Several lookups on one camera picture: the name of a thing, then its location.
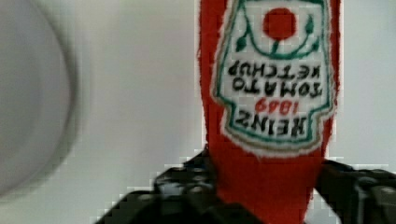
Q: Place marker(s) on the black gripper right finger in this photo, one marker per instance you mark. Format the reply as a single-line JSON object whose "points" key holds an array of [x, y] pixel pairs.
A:
{"points": [[358, 196]]}

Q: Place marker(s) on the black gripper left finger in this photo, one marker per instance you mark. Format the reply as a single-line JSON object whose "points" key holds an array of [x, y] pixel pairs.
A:
{"points": [[180, 195]]}

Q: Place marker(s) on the red felt ketchup bottle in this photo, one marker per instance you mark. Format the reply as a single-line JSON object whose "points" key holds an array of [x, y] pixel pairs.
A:
{"points": [[269, 76]]}

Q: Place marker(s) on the round lavender plate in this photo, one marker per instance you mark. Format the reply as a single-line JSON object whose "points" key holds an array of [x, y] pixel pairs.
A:
{"points": [[36, 92]]}

